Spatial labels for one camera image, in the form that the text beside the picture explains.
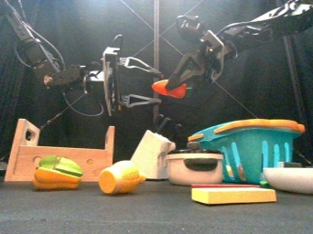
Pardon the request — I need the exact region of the orange toy carrot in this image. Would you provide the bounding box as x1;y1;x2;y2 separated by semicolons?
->
150;79;193;100

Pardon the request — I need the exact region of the wooden toolbox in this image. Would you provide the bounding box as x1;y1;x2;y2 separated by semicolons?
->
4;118;117;183

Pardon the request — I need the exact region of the white knife block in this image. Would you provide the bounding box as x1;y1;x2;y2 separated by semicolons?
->
130;129;178;180

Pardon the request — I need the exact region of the white toy pot black lid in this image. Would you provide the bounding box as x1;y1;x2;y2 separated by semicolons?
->
165;142;225;186

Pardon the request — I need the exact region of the yellow toy corn piece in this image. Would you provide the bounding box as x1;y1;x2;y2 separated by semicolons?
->
98;160;147;196

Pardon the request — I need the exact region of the teal basket orange rim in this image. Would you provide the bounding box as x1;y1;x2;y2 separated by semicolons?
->
187;118;307;186

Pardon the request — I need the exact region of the green orange toy bell pepper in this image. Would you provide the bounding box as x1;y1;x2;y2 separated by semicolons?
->
32;155;84;191

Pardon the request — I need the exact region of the yellow sponge red top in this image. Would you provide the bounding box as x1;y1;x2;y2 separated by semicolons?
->
191;183;277;206

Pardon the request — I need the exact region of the white bowl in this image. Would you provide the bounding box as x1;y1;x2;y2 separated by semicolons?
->
264;166;313;195

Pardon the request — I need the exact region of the metal frame pole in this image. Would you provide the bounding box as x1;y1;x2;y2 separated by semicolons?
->
151;0;162;123

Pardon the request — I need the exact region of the black knife handle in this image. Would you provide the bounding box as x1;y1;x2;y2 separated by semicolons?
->
158;117;173;135
169;122;183;142
154;113;165;133

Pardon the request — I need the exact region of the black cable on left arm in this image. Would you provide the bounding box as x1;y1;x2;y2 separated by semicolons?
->
62;90;106;118

